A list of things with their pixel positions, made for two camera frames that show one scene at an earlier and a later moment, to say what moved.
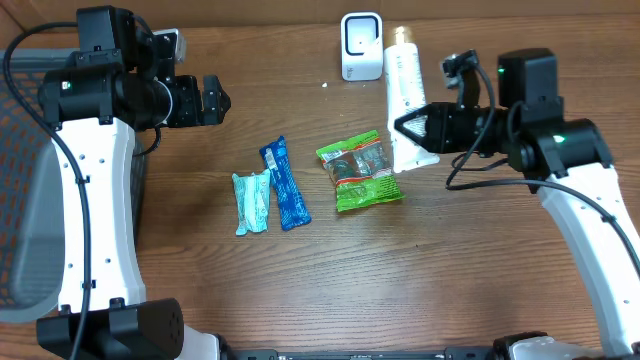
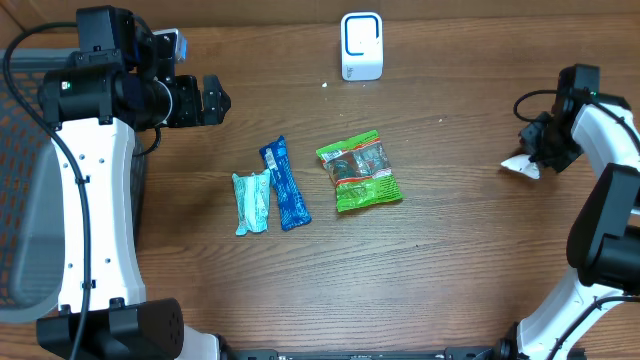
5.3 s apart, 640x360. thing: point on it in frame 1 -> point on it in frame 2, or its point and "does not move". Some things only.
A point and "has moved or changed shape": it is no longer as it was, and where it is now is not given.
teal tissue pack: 252,193 does not move
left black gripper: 192,112 does not move
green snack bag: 360,169 does not move
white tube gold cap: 405,93 has moved or changed shape
